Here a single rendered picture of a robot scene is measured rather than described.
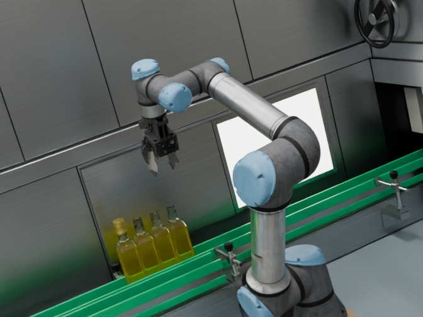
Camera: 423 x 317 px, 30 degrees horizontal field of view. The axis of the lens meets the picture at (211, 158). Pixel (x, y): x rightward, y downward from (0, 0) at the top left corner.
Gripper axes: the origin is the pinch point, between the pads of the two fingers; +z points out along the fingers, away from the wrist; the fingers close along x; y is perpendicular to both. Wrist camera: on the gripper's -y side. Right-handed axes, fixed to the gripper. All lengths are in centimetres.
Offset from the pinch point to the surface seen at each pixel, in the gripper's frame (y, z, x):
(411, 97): -17, 27, 108
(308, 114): -21, 18, 65
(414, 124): -15, 37, 108
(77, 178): -26.7, 10.3, -19.2
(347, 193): 3, 38, 63
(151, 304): 12.0, 36.5, -16.4
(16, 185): -26.6, 3.8, -37.8
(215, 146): -21.6, 15.7, 27.9
